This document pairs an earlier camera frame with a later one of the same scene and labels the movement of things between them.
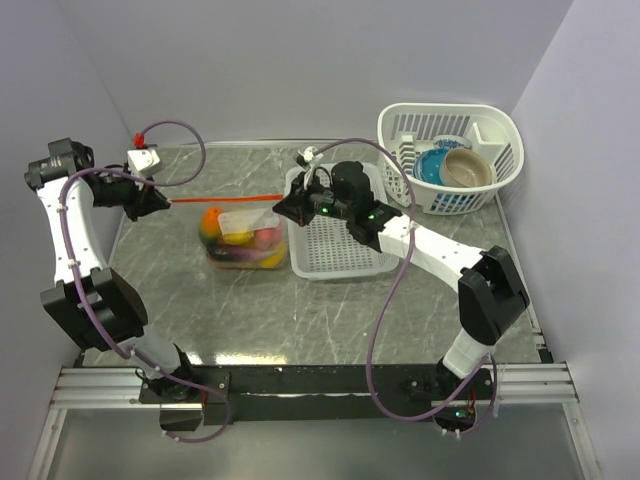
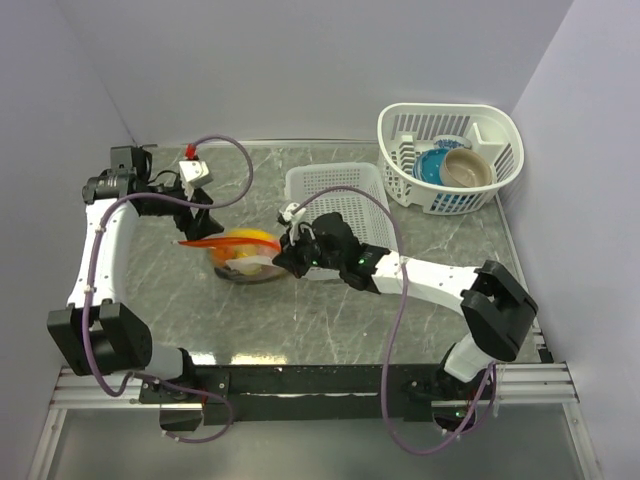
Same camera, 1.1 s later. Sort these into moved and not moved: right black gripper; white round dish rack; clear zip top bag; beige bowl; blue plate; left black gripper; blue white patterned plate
Moved: right black gripper; clear zip top bag; left black gripper
Not moved: beige bowl; white round dish rack; blue white patterned plate; blue plate
